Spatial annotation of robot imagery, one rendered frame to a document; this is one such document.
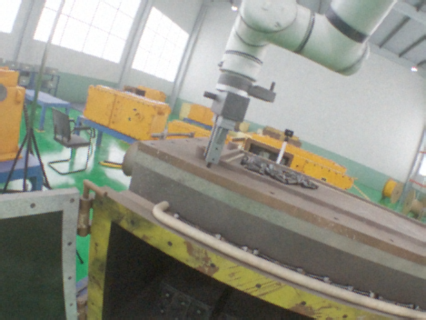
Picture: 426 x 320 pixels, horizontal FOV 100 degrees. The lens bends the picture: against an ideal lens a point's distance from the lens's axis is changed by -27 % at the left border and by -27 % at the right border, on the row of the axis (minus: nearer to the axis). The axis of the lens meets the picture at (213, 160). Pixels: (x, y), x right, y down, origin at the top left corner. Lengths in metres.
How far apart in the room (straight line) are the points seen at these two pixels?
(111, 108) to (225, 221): 3.73
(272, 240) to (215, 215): 0.14
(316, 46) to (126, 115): 3.64
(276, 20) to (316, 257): 0.46
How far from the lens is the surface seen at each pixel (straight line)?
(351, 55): 0.45
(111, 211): 0.60
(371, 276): 0.61
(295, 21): 0.42
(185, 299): 0.89
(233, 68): 0.49
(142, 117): 3.72
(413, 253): 0.62
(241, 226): 0.53
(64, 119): 3.49
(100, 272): 0.73
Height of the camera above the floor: 1.50
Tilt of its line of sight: 13 degrees down
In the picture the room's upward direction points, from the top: 18 degrees clockwise
